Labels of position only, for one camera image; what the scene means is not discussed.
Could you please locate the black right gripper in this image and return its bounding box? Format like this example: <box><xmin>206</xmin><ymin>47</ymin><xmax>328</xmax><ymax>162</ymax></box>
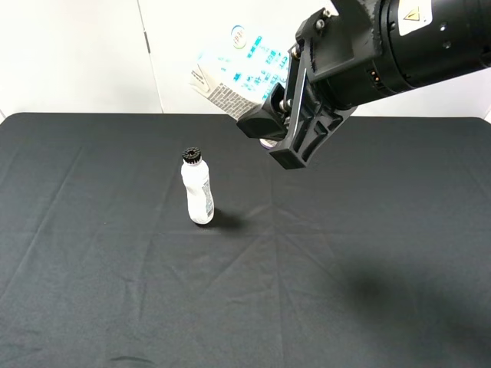
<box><xmin>236</xmin><ymin>1</ymin><xmax>387</xmax><ymax>169</ymax></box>

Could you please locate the white blue milk carton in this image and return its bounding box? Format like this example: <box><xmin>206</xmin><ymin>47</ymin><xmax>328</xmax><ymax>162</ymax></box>
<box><xmin>189</xmin><ymin>25</ymin><xmax>290</xmax><ymax>120</ymax></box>

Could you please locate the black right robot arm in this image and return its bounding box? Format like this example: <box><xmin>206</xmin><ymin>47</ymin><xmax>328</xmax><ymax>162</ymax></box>
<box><xmin>237</xmin><ymin>0</ymin><xmax>490</xmax><ymax>169</ymax></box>

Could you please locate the purple beige bag roll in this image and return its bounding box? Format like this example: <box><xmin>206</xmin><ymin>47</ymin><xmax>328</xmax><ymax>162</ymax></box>
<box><xmin>259</xmin><ymin>139</ymin><xmax>278</xmax><ymax>150</ymax></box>

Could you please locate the white bottle black cap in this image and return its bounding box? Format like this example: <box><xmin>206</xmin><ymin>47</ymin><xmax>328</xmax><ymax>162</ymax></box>
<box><xmin>181</xmin><ymin>147</ymin><xmax>215</xmax><ymax>225</ymax></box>

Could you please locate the black tablecloth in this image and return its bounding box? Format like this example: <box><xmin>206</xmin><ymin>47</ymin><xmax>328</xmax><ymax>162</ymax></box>
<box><xmin>1</xmin><ymin>113</ymin><xmax>490</xmax><ymax>367</ymax></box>

